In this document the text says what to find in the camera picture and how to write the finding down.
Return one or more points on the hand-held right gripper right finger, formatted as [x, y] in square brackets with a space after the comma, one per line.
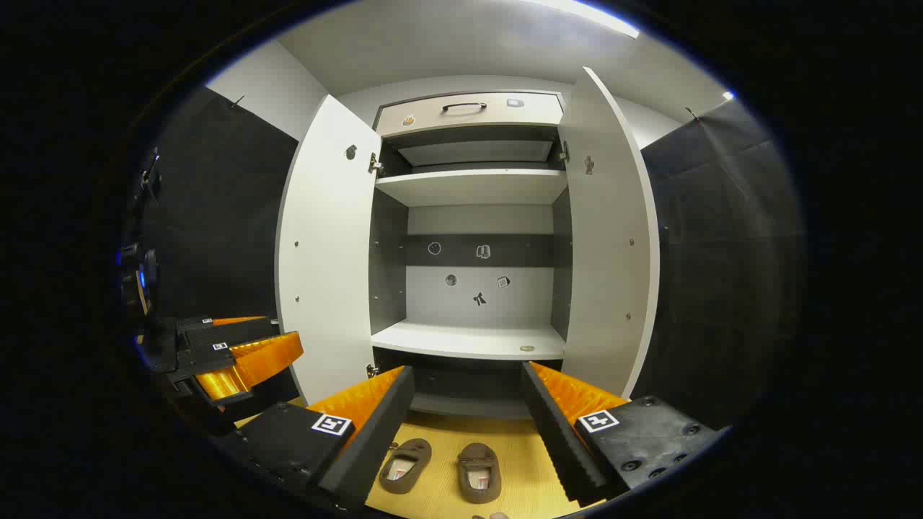
[559, 440]

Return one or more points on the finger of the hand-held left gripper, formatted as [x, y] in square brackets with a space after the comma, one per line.
[259, 360]
[238, 331]

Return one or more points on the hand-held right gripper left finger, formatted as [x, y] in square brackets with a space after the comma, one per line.
[375, 440]

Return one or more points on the brown fuzzy shoe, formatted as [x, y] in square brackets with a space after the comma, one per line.
[407, 465]
[479, 472]

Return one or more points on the white shoe cabinet door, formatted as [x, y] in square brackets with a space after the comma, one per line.
[324, 252]
[602, 238]

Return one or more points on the white shoe cabinet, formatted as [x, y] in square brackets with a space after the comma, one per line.
[469, 339]

